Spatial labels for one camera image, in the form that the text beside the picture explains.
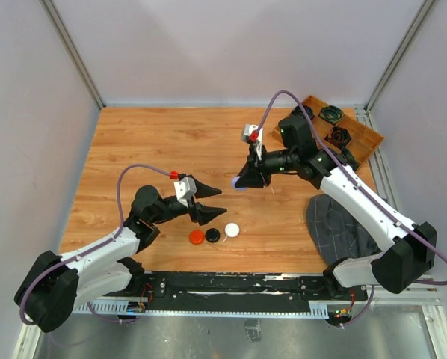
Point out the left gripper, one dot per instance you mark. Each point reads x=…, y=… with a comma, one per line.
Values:
x=202, y=214

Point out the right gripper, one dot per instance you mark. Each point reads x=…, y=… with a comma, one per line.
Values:
x=254, y=176

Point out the black earbud case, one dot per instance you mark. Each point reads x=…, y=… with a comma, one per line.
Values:
x=212, y=235

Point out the orange earbud case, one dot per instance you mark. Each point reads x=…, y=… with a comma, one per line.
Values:
x=196, y=237

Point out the white earbud case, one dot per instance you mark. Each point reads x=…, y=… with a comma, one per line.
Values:
x=232, y=230

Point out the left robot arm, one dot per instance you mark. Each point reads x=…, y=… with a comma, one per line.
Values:
x=57, y=284

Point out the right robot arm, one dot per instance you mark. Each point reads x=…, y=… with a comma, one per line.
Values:
x=405, y=253

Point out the dark rolled cloth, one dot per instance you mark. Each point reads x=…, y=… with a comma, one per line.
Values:
x=297, y=112
x=339, y=137
x=331, y=114
x=350, y=159

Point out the wooden divided tray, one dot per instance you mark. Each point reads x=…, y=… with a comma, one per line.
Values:
x=364, y=140

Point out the grey checked cloth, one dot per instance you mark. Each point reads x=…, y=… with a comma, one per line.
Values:
x=335, y=232

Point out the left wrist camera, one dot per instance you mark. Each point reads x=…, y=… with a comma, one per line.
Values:
x=185, y=189

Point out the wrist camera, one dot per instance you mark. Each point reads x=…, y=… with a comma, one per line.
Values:
x=252, y=135
x=185, y=189

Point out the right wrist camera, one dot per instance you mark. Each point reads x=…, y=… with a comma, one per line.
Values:
x=252, y=135

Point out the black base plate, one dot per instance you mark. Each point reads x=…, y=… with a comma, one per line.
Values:
x=181, y=290

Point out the grey cable duct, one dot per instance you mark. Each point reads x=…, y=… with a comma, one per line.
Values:
x=124, y=308

